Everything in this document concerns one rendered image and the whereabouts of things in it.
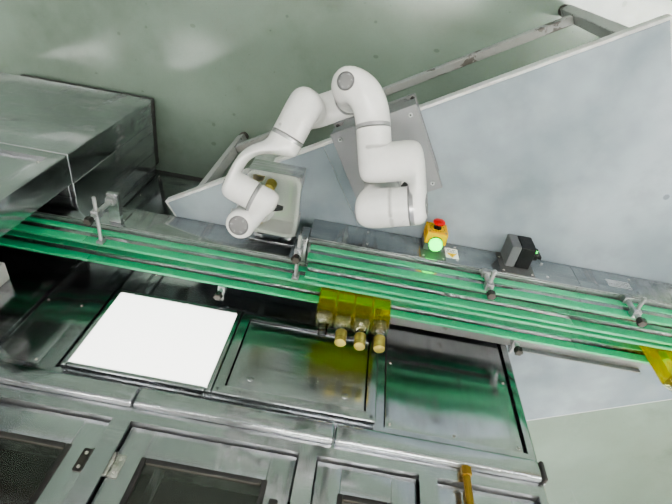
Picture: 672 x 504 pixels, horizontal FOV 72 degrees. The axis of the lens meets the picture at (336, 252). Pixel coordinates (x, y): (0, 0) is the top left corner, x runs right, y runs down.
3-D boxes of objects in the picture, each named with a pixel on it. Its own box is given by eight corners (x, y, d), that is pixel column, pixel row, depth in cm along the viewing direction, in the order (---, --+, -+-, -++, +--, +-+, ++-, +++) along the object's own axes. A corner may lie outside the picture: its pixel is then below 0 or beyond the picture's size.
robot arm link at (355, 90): (391, 133, 118) (388, 75, 118) (390, 120, 105) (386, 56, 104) (338, 138, 120) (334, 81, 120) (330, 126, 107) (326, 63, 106)
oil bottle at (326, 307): (322, 284, 160) (313, 327, 143) (324, 271, 157) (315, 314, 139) (338, 287, 160) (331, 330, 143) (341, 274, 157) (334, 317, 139)
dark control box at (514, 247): (499, 251, 160) (504, 265, 153) (507, 232, 156) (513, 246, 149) (523, 255, 160) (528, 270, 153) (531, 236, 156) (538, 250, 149)
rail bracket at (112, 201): (119, 215, 165) (84, 250, 146) (113, 172, 155) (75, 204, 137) (133, 217, 165) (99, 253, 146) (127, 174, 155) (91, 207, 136)
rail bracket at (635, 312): (616, 298, 151) (634, 326, 140) (628, 280, 147) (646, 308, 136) (628, 300, 151) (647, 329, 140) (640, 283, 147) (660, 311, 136)
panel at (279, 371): (119, 294, 159) (61, 370, 132) (118, 288, 158) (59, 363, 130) (377, 342, 159) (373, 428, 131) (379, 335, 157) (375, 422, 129)
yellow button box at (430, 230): (421, 237, 160) (422, 249, 154) (426, 218, 156) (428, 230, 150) (441, 240, 160) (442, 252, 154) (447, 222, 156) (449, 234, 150)
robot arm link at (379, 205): (358, 174, 121) (349, 200, 108) (409, 169, 118) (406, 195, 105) (363, 208, 126) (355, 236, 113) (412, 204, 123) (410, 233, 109)
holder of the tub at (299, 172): (251, 229, 166) (245, 240, 160) (254, 158, 151) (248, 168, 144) (298, 237, 166) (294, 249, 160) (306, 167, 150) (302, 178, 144)
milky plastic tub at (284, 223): (250, 217, 163) (244, 230, 156) (253, 158, 150) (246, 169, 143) (299, 226, 163) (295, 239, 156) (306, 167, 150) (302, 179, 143)
